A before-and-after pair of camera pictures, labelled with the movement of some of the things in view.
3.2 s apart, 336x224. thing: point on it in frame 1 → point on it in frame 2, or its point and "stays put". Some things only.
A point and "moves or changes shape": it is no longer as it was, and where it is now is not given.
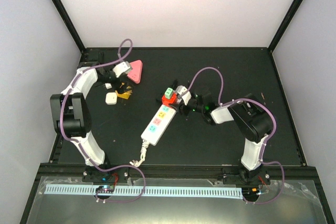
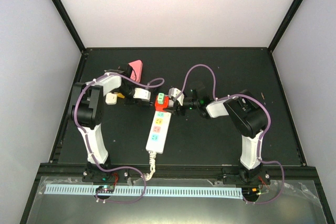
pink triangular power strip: [135, 74] stays put
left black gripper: [116, 84] → [136, 102]
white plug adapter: [111, 98] stays put
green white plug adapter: [171, 100] → [160, 98]
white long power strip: [156, 128] moves or changes shape
